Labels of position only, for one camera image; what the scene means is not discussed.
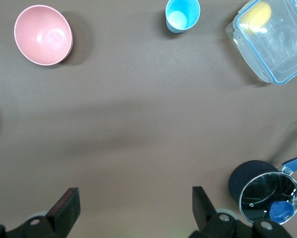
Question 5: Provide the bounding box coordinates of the black saucepan blue handle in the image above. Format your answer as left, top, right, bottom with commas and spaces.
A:
228, 148, 297, 226

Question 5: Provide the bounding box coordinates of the pink bowl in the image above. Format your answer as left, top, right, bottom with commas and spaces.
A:
13, 4, 74, 66

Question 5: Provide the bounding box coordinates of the blue cup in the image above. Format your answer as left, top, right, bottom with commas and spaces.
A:
165, 0, 201, 34

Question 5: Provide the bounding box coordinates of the yellow round food piece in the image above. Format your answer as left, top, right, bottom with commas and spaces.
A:
241, 1, 272, 35

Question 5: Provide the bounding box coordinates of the clear plastic container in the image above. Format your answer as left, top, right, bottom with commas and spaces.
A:
226, 0, 297, 86

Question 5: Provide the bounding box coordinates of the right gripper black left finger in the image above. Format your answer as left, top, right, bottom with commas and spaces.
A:
0, 187, 81, 238

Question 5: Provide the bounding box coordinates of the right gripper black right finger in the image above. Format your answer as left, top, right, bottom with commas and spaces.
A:
190, 186, 290, 238

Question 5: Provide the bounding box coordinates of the glass lid blue knob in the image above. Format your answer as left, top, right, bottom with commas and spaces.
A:
238, 172, 297, 226

